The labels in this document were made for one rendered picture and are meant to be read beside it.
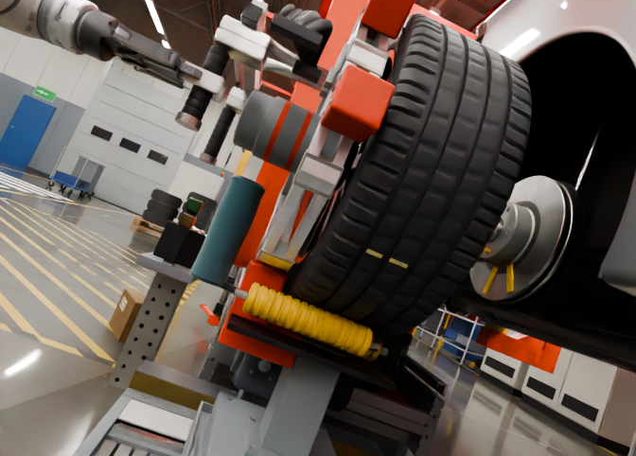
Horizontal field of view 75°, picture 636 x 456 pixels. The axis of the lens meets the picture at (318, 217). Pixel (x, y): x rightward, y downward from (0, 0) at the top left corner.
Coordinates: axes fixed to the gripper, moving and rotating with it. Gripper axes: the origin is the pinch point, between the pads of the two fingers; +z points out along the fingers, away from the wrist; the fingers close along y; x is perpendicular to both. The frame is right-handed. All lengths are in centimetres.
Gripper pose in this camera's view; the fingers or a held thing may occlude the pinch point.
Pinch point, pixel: (203, 82)
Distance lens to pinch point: 78.7
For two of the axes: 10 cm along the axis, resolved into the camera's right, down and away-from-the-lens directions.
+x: 3.8, -9.2, 1.1
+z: 9.1, 3.9, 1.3
